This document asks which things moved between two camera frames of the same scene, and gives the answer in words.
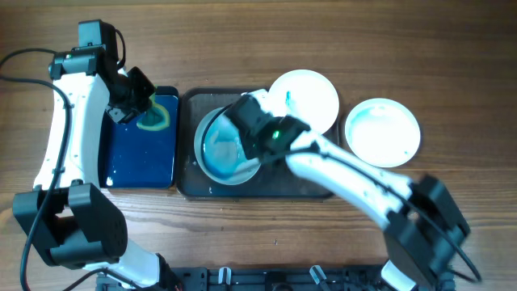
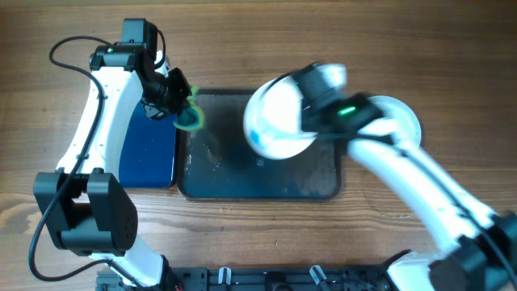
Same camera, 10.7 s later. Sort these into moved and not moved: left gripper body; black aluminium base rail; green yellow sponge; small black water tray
Moved: left gripper body; green yellow sponge
Not moved: small black water tray; black aluminium base rail
